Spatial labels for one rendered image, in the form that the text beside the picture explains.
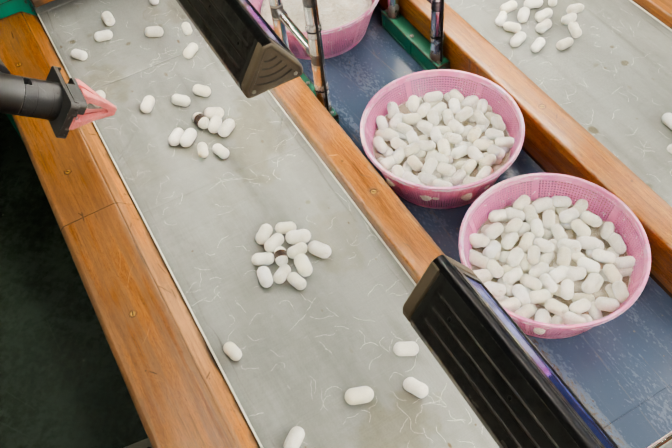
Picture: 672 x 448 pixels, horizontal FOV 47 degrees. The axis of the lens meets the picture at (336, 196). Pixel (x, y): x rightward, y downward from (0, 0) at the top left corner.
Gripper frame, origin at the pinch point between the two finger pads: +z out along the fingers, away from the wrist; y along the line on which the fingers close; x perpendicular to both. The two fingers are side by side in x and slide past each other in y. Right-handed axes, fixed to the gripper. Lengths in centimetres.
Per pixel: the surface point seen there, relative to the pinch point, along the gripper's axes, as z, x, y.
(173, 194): 10.0, 6.9, -11.4
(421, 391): 20, -5, -61
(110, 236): -0.5, 12.5, -15.9
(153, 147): 10.7, 6.3, 0.2
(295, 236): 18.3, -3.0, -31.0
